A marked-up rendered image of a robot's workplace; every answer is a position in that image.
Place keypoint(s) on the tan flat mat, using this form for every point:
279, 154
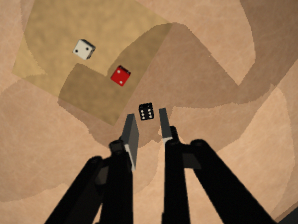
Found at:
124, 33

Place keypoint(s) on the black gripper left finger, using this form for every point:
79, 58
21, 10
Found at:
81, 202

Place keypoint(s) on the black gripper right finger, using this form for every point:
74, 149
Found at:
231, 199

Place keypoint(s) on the red die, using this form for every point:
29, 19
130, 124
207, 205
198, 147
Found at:
120, 75

